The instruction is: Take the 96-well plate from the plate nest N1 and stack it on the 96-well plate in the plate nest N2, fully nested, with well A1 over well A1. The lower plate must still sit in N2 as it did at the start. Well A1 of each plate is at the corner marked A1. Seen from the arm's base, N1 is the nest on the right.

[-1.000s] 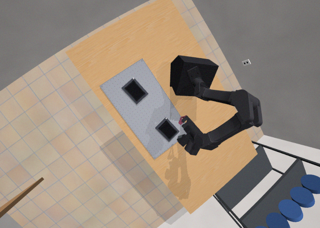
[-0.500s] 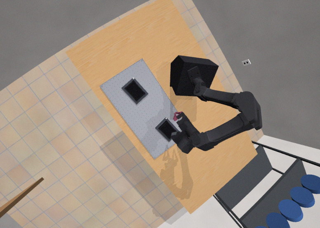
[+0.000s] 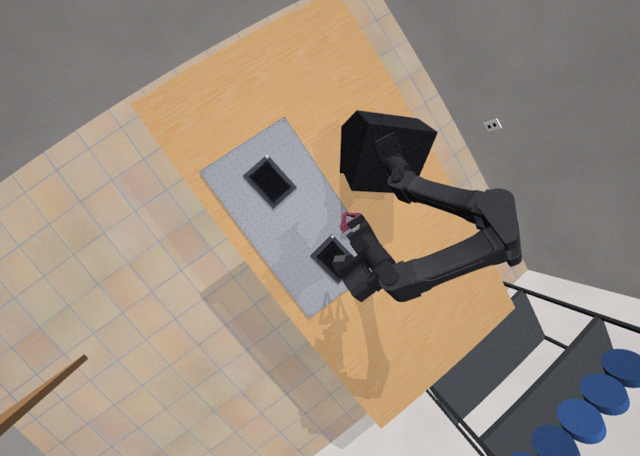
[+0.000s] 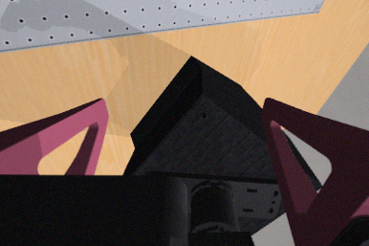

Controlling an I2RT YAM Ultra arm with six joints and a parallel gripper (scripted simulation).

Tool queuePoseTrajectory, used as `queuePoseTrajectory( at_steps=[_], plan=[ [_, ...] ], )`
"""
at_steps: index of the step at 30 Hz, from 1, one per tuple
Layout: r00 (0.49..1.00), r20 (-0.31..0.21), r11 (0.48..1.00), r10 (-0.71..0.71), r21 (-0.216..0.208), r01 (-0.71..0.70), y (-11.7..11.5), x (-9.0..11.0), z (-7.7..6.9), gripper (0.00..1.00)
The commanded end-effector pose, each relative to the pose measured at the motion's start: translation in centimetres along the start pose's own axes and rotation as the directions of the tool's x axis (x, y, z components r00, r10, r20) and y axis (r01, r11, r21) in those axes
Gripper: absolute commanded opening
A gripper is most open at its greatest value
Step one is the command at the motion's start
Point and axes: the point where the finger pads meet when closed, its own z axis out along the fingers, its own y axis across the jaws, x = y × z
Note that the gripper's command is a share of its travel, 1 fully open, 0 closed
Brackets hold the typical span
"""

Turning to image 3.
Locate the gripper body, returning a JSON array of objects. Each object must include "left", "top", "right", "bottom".
[{"left": 346, "top": 214, "right": 382, "bottom": 259}]

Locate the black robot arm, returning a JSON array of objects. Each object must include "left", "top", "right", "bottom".
[{"left": 332, "top": 132, "right": 522, "bottom": 302}]

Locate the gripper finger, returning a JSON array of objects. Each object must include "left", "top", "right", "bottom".
[{"left": 340, "top": 212, "right": 361, "bottom": 232}]

